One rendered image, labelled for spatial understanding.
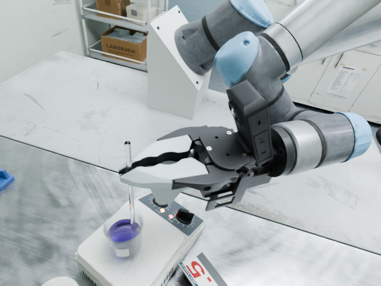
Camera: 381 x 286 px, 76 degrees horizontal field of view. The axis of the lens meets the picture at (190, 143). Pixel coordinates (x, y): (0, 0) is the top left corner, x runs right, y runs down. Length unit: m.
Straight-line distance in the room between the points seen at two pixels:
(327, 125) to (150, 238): 0.31
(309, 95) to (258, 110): 2.62
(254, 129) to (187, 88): 0.48
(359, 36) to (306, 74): 2.12
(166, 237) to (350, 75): 2.58
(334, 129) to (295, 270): 0.29
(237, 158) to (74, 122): 0.56
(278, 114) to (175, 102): 0.39
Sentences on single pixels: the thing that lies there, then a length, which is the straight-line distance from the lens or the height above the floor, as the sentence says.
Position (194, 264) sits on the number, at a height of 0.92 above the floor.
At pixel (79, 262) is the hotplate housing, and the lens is 0.44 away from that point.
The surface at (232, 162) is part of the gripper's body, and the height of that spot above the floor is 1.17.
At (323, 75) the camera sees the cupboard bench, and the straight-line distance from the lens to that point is 2.78.
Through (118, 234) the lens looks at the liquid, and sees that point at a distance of 0.38.
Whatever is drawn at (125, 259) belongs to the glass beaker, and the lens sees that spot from 0.39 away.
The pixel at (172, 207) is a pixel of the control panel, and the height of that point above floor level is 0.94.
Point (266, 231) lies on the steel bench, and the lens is 0.57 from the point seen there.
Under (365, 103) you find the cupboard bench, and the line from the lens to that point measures 3.02.
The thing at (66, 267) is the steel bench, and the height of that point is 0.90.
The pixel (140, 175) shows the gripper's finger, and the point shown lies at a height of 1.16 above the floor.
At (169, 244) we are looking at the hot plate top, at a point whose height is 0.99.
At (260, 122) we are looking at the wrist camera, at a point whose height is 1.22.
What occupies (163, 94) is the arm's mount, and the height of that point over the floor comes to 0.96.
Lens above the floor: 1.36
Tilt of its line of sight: 43 degrees down
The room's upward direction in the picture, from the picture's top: 11 degrees clockwise
